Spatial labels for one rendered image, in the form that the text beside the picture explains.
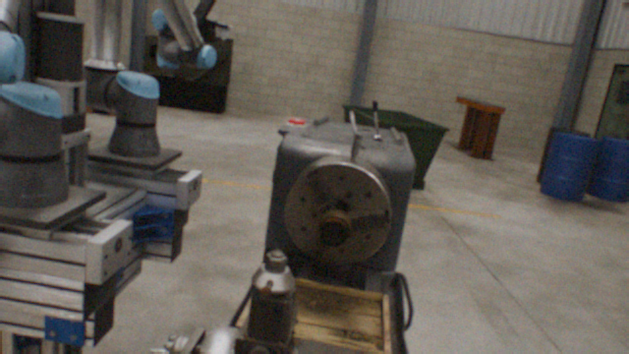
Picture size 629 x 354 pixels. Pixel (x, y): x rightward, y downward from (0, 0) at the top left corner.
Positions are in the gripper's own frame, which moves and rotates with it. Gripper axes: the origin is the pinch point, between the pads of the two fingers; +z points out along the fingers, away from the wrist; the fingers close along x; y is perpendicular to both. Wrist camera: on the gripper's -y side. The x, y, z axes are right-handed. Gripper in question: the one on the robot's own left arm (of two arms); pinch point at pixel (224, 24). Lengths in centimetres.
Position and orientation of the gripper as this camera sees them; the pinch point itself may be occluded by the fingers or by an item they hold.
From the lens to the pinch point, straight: 207.5
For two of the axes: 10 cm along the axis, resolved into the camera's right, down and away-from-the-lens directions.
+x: 8.6, 3.6, -3.7
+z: 4.5, -1.6, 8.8
